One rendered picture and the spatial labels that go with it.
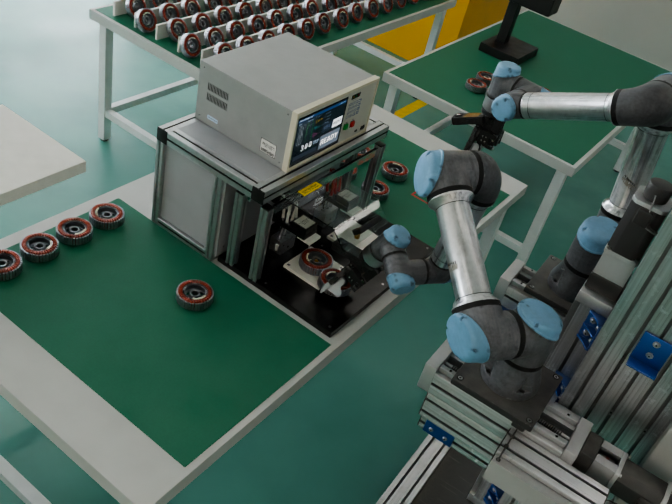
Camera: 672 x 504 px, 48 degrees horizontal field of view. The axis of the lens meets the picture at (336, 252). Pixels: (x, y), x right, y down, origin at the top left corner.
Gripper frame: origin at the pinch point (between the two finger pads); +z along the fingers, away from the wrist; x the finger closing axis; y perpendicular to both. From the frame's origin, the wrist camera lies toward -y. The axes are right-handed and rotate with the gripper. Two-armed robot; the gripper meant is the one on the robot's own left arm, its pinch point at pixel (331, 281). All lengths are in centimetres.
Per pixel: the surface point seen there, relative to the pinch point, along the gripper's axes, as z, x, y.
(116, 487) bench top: 2, -94, 9
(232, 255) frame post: 11.5, -16.6, -25.8
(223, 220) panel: 5.4, -15.9, -35.8
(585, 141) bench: -7, 192, 20
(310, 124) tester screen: -31, 3, -40
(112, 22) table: 90, 77, -169
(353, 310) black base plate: -2.6, -2.8, 11.6
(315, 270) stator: 1.8, -1.0, -6.0
